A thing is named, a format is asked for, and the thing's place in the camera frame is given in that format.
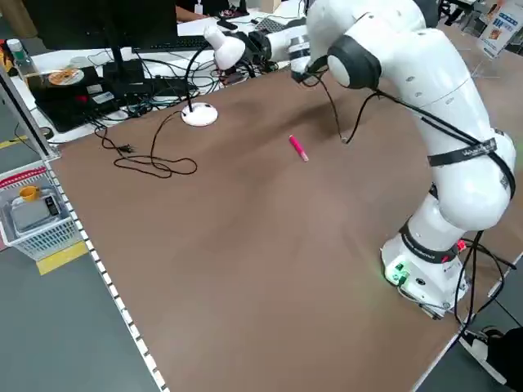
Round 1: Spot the pink marker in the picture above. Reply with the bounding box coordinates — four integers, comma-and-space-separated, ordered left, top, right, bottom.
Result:
288, 134, 311, 163

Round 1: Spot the white desk lamp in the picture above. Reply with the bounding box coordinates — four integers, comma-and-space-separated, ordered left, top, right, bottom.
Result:
181, 24, 247, 127

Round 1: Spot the grey perforated board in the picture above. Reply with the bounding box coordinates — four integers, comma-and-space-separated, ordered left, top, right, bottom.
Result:
255, 16, 287, 34

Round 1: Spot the black keyboard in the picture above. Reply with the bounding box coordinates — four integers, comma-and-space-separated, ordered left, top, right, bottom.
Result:
131, 35, 217, 52

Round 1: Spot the small black computer box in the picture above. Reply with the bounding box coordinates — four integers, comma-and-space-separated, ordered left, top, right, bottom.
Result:
101, 60, 147, 85

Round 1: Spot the black case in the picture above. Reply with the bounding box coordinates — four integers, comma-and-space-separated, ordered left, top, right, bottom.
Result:
30, 65, 123, 134

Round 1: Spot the white plastic basket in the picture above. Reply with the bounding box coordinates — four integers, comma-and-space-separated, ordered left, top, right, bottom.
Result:
0, 185, 82, 261

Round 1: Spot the orange printed disc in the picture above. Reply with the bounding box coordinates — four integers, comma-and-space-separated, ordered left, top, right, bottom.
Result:
46, 68, 86, 87

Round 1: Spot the grey scale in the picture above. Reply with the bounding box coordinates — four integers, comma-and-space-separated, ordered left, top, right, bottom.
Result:
8, 197, 56, 234

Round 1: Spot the yellow cup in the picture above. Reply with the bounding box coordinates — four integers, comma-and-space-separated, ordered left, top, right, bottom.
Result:
18, 185, 41, 203

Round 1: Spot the black monitor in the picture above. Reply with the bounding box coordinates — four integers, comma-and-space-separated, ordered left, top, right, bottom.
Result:
23, 0, 179, 77

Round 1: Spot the red and white strip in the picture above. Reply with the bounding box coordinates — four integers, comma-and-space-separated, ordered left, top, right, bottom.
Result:
0, 165, 47, 189

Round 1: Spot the person's black and white shoe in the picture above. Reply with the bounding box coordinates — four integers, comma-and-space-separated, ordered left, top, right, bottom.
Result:
458, 325, 507, 385

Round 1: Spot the clear bottle with white cap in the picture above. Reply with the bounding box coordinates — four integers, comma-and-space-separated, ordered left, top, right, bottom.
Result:
6, 38, 36, 78

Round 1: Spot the blue and white sign card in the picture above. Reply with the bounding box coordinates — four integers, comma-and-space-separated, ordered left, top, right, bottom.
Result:
477, 10, 520, 58

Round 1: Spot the person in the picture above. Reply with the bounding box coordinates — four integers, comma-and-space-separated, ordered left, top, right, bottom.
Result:
485, 328, 523, 392

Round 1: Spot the black lamp cable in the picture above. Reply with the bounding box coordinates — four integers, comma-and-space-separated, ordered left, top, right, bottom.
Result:
94, 109, 199, 180

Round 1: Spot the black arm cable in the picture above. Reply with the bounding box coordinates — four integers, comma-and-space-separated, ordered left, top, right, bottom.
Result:
300, 56, 516, 201

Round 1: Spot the aluminium corner post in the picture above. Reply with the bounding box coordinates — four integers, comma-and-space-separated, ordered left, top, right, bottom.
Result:
0, 65, 61, 159

